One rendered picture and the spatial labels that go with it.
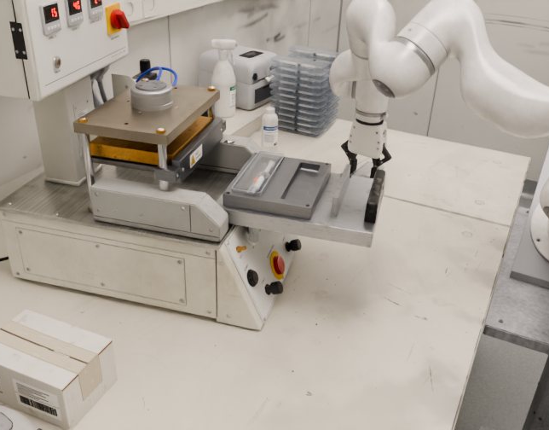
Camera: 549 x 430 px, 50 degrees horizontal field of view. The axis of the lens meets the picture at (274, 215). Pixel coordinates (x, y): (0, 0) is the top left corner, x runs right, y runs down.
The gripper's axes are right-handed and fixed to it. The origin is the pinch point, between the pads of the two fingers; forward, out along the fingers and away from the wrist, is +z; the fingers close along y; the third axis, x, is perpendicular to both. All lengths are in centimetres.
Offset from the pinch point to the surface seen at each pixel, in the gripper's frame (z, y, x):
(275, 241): -4, -3, 52
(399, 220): 3.3, -17.5, 15.2
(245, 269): -7, -6, 68
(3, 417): -4, 3, 114
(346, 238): -17, -23, 61
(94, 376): -2, 0, 100
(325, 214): -19, -17, 59
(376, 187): -23, -23, 51
